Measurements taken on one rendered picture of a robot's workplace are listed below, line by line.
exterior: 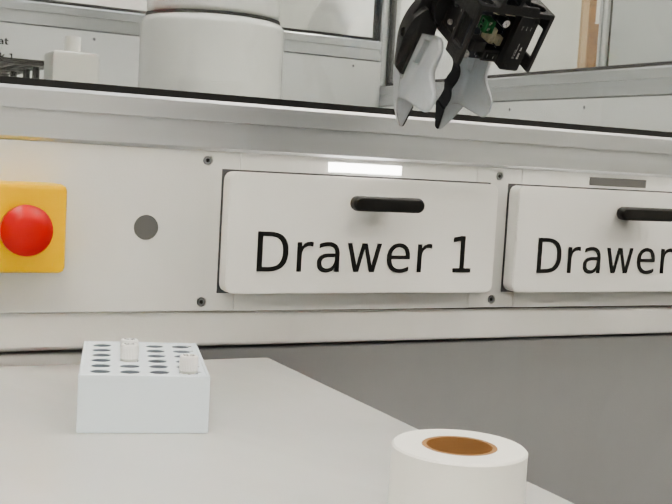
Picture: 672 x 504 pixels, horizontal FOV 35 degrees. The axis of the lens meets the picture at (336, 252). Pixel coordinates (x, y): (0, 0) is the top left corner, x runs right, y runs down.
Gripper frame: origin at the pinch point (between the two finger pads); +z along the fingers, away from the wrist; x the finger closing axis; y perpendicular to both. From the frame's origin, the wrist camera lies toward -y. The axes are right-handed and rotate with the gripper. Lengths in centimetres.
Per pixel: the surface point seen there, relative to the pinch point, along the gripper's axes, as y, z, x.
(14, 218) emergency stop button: 5.1, 9.7, -34.8
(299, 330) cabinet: 4.7, 22.7, -6.5
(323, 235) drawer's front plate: 1.4, 13.7, -5.7
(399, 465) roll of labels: 42.4, -4.9, -22.8
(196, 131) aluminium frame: -4.9, 7.3, -18.1
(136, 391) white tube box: 25.5, 7.4, -30.1
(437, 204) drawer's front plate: -0.5, 11.0, 6.6
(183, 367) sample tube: 24.6, 6.3, -27.0
